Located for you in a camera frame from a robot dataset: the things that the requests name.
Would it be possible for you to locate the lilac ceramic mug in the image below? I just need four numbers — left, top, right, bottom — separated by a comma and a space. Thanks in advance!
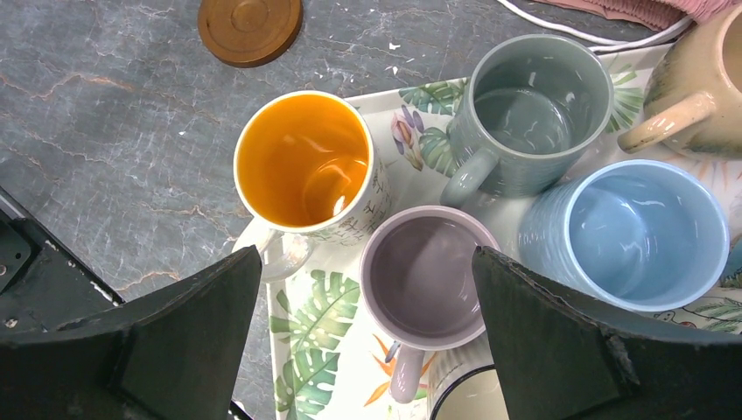
359, 205, 500, 403

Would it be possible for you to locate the beige ceramic mug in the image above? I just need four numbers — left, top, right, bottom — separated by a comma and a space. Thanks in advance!
618, 5, 741, 160

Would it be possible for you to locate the floral mug green inside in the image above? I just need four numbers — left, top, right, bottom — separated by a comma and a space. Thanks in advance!
653, 297, 741, 335

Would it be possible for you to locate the floral leaf print tray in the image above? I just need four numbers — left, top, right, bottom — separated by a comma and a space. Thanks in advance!
268, 78, 741, 419

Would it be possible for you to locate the blue butterfly mug orange inside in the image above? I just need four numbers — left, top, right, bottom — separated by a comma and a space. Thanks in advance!
719, 239, 741, 289

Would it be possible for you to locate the light blue ceramic mug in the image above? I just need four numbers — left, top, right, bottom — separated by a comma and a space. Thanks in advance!
517, 159, 730, 312

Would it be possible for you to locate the white mug black rim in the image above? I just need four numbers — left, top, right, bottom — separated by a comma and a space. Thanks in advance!
427, 333, 509, 420

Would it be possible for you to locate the brown wooden coaster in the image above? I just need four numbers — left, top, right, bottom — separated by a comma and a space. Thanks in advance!
198, 0, 304, 67

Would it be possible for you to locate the white drawstring cord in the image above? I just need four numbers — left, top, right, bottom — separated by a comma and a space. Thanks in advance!
495, 0, 697, 54

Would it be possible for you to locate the white mug orange inside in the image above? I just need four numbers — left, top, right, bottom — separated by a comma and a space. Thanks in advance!
233, 90, 392, 284

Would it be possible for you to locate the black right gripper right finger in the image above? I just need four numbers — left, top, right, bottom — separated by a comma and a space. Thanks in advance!
472, 247, 741, 419

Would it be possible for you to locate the pink folded cloth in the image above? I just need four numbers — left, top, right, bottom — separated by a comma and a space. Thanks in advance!
538, 0, 740, 31

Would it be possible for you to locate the grey green ceramic mug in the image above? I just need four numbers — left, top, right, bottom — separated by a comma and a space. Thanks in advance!
440, 34, 613, 207

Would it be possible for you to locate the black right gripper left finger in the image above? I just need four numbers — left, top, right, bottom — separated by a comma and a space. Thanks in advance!
1, 246, 262, 419

